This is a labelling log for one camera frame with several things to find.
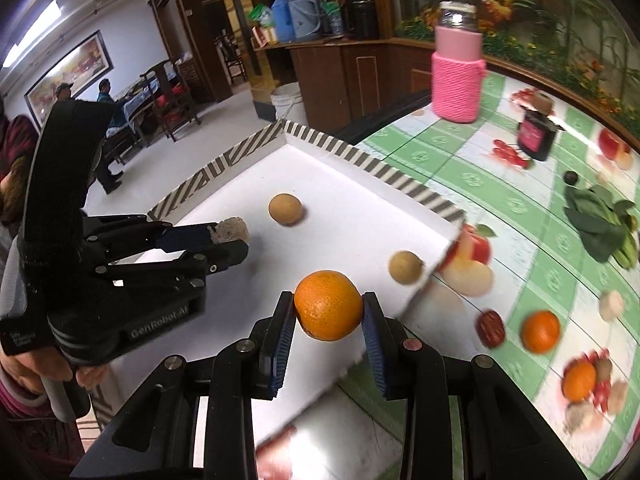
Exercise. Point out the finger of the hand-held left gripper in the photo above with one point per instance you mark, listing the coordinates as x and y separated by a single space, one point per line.
190 237
225 257

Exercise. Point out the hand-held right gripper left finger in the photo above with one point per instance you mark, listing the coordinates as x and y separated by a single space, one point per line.
282 345

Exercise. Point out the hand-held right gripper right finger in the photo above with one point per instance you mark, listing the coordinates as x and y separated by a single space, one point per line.
375 345

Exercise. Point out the beige hexagonal cake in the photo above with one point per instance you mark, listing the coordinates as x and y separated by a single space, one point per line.
619 395
231 230
580 416
611 305

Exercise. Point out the orange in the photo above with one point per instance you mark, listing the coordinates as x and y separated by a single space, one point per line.
579 381
327 307
540 331

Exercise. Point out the white tray with striped rim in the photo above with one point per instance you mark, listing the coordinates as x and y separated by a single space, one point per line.
350 220

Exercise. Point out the brown kiwi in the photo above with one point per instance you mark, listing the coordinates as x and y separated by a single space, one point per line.
603 369

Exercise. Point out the person's left forearm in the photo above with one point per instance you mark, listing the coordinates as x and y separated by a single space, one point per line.
20 415

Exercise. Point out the person's left hand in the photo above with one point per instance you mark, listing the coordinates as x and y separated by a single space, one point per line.
22 367

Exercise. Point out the cloth covered table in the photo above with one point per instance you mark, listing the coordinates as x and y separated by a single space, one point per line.
135 102

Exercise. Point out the red date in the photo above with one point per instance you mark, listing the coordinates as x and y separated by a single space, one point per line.
491 328

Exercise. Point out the wooden chair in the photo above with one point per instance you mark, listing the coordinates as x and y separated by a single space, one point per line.
172 105
232 57

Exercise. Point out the ceiling light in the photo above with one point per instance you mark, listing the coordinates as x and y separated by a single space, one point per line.
35 30

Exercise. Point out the white bucket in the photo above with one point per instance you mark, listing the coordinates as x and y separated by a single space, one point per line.
288 102

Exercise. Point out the green checked fruit-print tablecloth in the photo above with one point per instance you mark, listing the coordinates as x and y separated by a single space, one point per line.
450 170

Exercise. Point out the wooden cabinet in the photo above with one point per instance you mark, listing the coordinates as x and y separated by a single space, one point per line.
350 75

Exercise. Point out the green bag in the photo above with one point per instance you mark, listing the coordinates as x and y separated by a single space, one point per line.
260 15

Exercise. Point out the blue thermos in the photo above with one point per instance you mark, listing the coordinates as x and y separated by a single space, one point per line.
282 17

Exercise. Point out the grey-blue kettle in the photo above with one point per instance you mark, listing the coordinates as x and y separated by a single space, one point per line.
305 12

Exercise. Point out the green bok choy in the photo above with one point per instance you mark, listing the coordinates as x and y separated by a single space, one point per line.
595 220
629 252

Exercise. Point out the small dark round fruit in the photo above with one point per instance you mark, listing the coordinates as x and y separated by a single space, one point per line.
571 178

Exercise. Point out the clear plastic bottle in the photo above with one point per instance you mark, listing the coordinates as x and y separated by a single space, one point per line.
334 19

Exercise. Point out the small black pink box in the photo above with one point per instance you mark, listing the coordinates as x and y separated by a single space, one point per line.
534 135

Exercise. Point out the black pot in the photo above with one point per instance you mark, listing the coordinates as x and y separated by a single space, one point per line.
362 15

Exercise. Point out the glass jar with pink sleeve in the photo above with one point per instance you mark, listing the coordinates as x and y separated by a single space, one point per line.
457 67

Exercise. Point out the artificial flower display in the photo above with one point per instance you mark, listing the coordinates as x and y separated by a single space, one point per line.
550 10

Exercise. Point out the framed wall painting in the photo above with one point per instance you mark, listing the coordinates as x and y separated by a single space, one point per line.
70 72

